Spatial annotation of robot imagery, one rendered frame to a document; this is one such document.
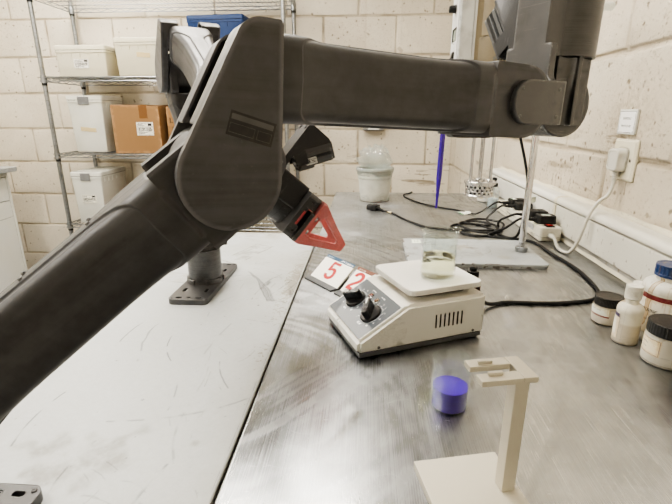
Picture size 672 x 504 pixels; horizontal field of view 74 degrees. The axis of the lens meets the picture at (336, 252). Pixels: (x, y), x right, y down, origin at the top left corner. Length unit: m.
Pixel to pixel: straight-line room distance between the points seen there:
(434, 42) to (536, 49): 2.65
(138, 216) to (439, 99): 0.23
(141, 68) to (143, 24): 0.51
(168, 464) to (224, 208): 0.29
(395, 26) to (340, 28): 0.34
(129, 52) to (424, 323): 2.59
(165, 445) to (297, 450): 0.13
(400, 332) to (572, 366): 0.23
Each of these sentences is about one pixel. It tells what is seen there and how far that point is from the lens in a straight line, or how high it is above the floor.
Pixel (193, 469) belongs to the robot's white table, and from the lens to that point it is 0.48.
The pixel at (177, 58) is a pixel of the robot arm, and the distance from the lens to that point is 0.77.
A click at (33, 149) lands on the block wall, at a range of 3.83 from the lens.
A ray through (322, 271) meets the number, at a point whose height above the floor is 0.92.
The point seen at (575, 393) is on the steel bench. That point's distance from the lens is 0.62.
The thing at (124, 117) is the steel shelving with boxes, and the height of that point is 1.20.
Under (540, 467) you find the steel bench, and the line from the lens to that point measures 0.50.
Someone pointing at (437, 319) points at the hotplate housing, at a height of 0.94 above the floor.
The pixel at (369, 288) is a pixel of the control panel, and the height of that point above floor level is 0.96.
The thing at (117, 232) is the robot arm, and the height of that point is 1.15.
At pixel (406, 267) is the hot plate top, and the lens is 0.70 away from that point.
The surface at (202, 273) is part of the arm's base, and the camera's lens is 0.86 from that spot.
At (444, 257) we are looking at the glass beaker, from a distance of 0.64.
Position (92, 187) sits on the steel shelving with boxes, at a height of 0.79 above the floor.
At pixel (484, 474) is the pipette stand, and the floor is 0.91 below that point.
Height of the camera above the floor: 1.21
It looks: 17 degrees down
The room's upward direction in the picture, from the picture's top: straight up
